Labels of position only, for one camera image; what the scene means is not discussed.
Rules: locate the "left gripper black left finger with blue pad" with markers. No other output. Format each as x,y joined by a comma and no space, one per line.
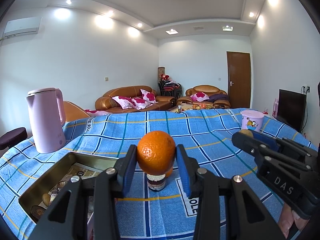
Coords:
66,217

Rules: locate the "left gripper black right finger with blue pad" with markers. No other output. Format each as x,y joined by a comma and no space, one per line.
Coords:
246,216

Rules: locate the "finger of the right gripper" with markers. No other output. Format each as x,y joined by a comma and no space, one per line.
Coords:
284,150
241,141

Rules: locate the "large orange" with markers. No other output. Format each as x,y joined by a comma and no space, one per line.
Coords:
156,152

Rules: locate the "person's hand holding gripper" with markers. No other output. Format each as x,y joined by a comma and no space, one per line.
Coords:
288,218

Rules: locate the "right kiwi fruit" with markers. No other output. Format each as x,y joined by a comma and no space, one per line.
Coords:
246,132

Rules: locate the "kiwi fruit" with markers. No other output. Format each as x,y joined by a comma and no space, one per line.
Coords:
246,132
46,199

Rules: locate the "pink cartoon cup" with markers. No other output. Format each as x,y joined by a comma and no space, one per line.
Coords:
252,120

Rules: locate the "left kiwi fruit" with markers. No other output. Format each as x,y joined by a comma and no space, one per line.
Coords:
46,199

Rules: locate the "dark mangosteen fruit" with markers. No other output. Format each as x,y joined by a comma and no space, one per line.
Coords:
36,212

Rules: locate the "pink metal tin box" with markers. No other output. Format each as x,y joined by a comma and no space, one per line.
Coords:
56,178

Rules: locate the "black television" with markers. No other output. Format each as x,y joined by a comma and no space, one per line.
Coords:
291,109

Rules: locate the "brown leather armchair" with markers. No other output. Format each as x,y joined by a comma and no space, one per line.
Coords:
217,98

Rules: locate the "armchair floral cushion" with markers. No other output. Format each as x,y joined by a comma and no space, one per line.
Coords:
199,97

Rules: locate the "brown wooden door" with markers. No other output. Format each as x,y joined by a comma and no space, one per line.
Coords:
239,79

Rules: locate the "right orange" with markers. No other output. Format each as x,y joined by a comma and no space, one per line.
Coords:
169,172

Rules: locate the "left cut mangosteen half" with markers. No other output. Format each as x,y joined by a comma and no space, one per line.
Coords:
156,183

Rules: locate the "dark chairs stack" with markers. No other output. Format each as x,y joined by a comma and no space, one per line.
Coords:
167,86

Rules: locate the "dark purple stool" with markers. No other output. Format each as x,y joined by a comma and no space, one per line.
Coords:
13,137

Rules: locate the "pink floral cushion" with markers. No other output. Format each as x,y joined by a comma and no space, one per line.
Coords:
148,96

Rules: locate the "orange chair near kettle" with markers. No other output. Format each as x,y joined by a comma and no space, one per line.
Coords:
74,112

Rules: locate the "pink electric kettle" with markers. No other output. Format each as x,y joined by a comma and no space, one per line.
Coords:
47,117

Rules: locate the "brown leather sofa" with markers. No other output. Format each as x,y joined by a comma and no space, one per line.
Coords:
129,99

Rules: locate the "white air conditioner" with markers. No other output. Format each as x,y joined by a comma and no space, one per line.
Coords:
22,26

